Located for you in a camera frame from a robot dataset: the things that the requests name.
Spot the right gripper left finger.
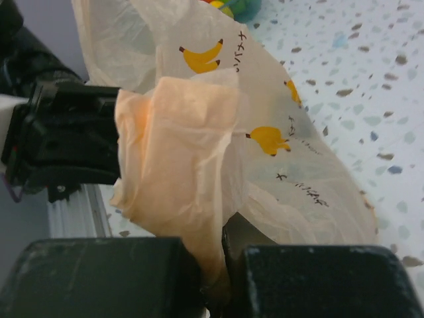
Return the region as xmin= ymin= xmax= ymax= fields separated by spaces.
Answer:
xmin=1 ymin=237 xmax=205 ymax=318

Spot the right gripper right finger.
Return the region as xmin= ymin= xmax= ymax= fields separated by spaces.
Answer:
xmin=223 ymin=214 xmax=423 ymax=317

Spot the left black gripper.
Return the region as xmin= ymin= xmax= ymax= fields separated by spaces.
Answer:
xmin=1 ymin=82 xmax=120 ymax=203

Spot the orange plastic bag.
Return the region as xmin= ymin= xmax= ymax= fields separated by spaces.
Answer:
xmin=72 ymin=1 xmax=377 ymax=301

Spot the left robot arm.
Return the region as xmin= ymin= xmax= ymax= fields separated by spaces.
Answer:
xmin=1 ymin=1 xmax=120 ymax=202

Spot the blue plastic tray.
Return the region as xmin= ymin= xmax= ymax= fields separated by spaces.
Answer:
xmin=227 ymin=0 xmax=262 ymax=23

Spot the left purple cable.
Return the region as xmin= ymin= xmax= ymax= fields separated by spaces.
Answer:
xmin=0 ymin=172 xmax=25 ymax=203

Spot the aluminium rail frame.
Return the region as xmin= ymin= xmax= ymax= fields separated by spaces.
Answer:
xmin=47 ymin=185 xmax=112 ymax=239

